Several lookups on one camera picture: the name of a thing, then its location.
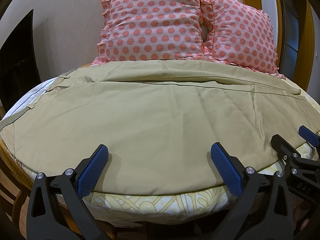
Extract pink polka-dot pillow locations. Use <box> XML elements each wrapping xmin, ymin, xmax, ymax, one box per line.
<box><xmin>93</xmin><ymin>0</ymin><xmax>206</xmax><ymax>65</ymax></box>
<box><xmin>201</xmin><ymin>0</ymin><xmax>284</xmax><ymax>79</ymax></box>

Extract black television screen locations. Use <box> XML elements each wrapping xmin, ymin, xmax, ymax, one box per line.
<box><xmin>1</xmin><ymin>10</ymin><xmax>41</xmax><ymax>111</ymax></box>

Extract wooden door frame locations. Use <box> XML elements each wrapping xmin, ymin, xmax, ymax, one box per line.
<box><xmin>243</xmin><ymin>0</ymin><xmax>316</xmax><ymax>90</ymax></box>

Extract right pink polka-dot pillow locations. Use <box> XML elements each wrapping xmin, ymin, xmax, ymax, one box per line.
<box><xmin>201</xmin><ymin>0</ymin><xmax>284</xmax><ymax>79</ymax></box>

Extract beige khaki pants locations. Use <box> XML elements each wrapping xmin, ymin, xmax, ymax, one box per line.
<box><xmin>0</xmin><ymin>60</ymin><xmax>320</xmax><ymax>196</ymax></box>

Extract cream patterned bed sheet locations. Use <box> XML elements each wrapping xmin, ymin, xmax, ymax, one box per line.
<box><xmin>0</xmin><ymin>63</ymin><xmax>320</xmax><ymax>227</ymax></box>

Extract left pink polka-dot pillow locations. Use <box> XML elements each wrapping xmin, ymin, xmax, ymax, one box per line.
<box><xmin>93</xmin><ymin>0</ymin><xmax>206</xmax><ymax>65</ymax></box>

